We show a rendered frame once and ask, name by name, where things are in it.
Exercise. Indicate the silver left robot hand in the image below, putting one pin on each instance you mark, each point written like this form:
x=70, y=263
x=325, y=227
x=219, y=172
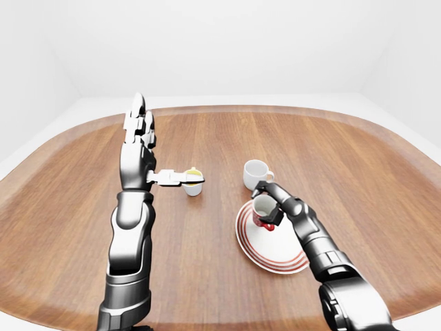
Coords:
x=136, y=165

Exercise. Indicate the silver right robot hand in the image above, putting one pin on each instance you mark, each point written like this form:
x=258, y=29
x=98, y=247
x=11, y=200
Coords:
x=291, y=205

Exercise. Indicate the red mug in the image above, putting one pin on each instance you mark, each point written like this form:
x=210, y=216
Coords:
x=260, y=207

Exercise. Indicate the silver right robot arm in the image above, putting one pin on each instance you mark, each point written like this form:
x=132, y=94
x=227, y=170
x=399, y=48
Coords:
x=327, y=248

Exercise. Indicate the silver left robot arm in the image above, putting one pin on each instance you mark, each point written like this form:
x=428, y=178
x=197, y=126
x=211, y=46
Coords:
x=131, y=241

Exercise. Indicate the white plate with red rings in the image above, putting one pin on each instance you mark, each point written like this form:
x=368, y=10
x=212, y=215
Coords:
x=272, y=248

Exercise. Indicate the large white mug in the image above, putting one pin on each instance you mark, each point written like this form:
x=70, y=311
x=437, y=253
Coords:
x=253, y=174

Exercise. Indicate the small white mug yellow inside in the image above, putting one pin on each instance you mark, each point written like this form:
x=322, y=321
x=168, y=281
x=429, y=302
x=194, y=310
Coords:
x=193, y=189

